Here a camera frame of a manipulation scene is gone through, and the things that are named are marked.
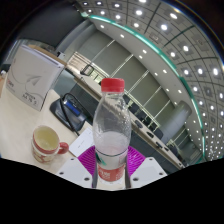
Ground white printed carton box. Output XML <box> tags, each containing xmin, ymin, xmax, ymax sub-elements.
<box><xmin>5</xmin><ymin>44</ymin><xmax>65</xmax><ymax>112</ymax></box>

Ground white paper sheet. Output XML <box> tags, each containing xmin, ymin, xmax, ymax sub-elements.
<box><xmin>68</xmin><ymin>126</ymin><xmax>95</xmax><ymax>158</ymax></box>

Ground black desk conference console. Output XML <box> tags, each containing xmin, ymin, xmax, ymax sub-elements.
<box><xmin>49</xmin><ymin>93</ymin><xmax>88</xmax><ymax>133</ymax></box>

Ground round ceiling lights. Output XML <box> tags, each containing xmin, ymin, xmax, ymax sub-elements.
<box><xmin>79</xmin><ymin>0</ymin><xmax>224</xmax><ymax>158</ymax></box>

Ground red and cream mug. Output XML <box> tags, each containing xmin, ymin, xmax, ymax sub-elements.
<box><xmin>31</xmin><ymin>124</ymin><xmax>70</xmax><ymax>164</ymax></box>

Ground black office chairs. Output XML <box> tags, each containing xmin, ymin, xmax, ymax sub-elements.
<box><xmin>79</xmin><ymin>63</ymin><xmax>188</xmax><ymax>158</ymax></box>

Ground long curved conference table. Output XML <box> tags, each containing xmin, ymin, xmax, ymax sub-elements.
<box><xmin>28</xmin><ymin>44</ymin><xmax>186</xmax><ymax>171</ymax></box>

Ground black desk microphones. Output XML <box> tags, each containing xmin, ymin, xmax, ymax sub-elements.
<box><xmin>133</xmin><ymin>119</ymin><xmax>168</xmax><ymax>151</ymax></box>

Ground clear red-capped water bottle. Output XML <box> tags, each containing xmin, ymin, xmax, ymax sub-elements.
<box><xmin>92</xmin><ymin>77</ymin><xmax>132</xmax><ymax>184</ymax></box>

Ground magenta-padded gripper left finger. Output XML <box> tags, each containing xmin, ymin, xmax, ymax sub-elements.
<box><xmin>55</xmin><ymin>145</ymin><xmax>99</xmax><ymax>190</ymax></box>

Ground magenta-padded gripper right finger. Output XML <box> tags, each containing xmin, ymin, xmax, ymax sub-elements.
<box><xmin>125</xmin><ymin>145</ymin><xmax>169</xmax><ymax>190</ymax></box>

